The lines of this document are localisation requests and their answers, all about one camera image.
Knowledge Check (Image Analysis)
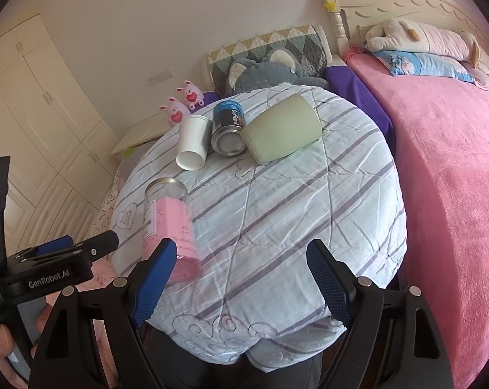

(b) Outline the person's left hand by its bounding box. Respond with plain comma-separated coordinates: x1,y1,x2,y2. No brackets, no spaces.
0,324,27,389

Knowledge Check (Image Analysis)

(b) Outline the purple mattress sheet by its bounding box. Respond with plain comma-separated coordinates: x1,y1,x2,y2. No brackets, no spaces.
323,65,396,156

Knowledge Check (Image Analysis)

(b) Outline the diamond patterned quilted cover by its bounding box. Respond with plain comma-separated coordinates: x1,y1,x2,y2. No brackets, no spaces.
203,25,332,96

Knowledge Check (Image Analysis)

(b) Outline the grey patterned pillow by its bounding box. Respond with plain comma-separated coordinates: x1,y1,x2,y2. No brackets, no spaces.
118,144,148,184

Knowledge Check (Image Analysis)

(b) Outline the pink labelled glass jar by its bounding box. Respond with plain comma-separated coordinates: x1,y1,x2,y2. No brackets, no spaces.
142,177,200,284

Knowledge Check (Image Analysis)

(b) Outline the pink bunny plush right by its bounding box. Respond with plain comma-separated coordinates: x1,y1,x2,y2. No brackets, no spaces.
176,80,205,112

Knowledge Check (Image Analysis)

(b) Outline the cream wardrobe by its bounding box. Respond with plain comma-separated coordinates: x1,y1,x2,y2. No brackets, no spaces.
0,16,119,254

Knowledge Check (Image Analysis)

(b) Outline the pink printed pillow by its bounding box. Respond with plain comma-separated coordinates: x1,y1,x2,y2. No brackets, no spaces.
461,62,489,91

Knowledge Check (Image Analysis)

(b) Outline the blue cartoon pillow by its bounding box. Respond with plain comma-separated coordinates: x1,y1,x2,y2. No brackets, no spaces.
373,50,475,83

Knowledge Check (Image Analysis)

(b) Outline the blue metal can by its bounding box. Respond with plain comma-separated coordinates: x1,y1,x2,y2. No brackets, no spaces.
211,100,245,157

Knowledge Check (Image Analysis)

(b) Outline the heart patterned bedsheet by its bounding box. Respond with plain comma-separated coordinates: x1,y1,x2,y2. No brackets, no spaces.
90,171,121,237

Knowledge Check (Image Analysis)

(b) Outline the cream wooden headboard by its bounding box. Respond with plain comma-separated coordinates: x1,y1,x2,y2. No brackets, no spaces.
323,0,489,55

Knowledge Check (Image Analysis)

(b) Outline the white paper cup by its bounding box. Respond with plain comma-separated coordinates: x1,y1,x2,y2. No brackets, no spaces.
176,114,212,171

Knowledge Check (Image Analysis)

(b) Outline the pink bunny plush left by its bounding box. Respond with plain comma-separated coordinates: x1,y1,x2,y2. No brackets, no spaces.
159,97,191,127

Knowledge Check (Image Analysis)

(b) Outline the striped white quilt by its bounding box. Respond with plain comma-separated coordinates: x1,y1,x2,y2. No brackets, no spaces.
111,85,407,372

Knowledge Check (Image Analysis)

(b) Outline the cream bedside cabinet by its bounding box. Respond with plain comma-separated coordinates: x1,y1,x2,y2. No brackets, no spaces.
111,112,170,156

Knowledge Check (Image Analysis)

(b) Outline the grey cat plush cushion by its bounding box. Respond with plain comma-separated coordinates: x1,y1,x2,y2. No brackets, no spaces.
224,48,330,97

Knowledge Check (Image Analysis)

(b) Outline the wall socket panel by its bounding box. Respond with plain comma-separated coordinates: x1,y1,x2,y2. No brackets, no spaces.
147,68,174,87

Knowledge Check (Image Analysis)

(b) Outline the pale green cup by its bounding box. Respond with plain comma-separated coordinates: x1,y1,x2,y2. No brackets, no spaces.
241,94,322,165

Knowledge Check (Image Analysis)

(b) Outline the pink fleece blanket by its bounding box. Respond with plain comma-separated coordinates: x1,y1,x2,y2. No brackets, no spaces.
344,49,489,388

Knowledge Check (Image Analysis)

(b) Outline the pink bunny plush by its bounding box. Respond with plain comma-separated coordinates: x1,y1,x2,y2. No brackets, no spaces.
159,97,191,127
176,80,205,112

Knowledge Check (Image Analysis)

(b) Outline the yellow star ornament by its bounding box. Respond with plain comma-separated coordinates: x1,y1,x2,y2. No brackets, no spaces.
323,1,339,12

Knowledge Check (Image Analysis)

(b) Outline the long pink plush toy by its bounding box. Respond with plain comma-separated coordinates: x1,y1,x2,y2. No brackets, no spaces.
365,18,489,74

